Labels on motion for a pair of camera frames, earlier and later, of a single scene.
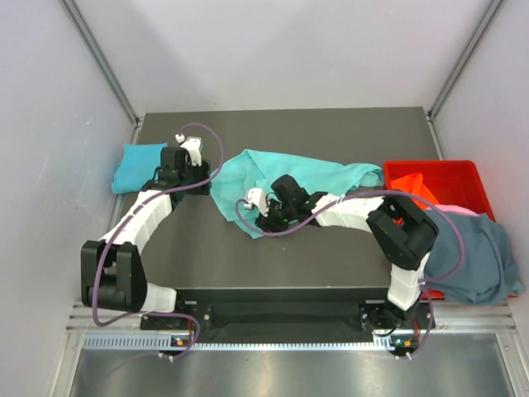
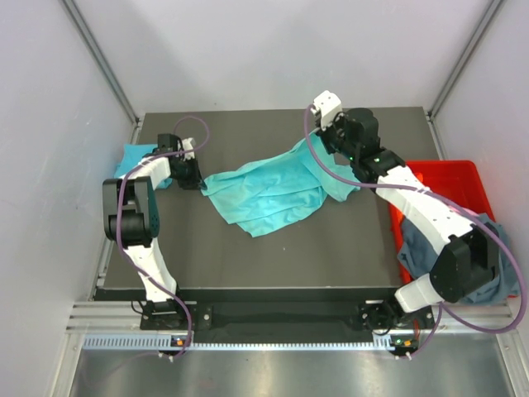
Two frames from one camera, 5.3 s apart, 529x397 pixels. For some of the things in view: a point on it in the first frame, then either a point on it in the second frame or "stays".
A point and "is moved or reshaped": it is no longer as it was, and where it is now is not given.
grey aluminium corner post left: x=97 y=55 stays
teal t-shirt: x=250 y=169 is moved or reshaped
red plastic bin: x=452 y=183 stays
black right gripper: x=268 y=223 -> x=340 y=121
